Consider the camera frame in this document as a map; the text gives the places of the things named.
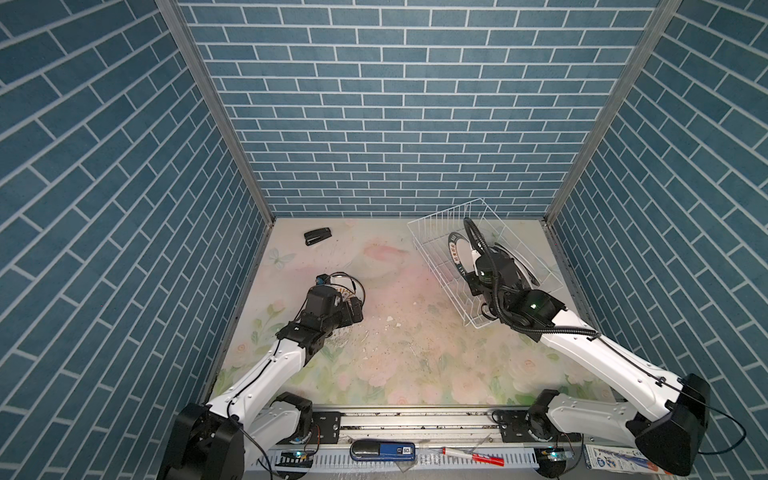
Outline plate with orange sun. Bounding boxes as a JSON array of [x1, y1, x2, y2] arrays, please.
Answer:
[[334, 285, 357, 302]]

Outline white wire dish rack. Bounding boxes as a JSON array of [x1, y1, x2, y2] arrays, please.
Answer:
[[408, 199, 570, 329]]

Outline white plate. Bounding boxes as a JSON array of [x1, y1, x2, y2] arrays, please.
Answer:
[[448, 232, 480, 280], [494, 242, 541, 287]]

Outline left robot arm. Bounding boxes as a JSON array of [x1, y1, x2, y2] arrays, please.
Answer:
[[157, 282, 365, 479]]

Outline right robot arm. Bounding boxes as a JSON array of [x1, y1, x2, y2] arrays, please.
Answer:
[[466, 251, 711, 476]]

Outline black stapler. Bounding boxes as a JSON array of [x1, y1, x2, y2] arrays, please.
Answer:
[[303, 227, 332, 246]]

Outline blue black handheld device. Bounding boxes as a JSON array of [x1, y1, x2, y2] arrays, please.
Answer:
[[350, 439, 416, 462]]

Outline left controller board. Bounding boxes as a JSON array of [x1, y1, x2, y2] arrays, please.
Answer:
[[277, 451, 315, 469]]

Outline controller board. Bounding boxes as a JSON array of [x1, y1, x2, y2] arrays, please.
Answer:
[[277, 451, 315, 469], [535, 447, 573, 469]]

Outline right controller board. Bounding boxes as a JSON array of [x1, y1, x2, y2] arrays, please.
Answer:
[[535, 447, 573, 469]]

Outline white toothpaste box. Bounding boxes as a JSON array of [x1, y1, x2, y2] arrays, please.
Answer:
[[584, 445, 669, 475]]

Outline aluminium mounting rail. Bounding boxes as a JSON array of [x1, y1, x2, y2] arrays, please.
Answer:
[[242, 407, 621, 479]]

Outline red handled screwdriver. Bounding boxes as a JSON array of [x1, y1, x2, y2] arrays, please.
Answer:
[[441, 447, 506, 467]]

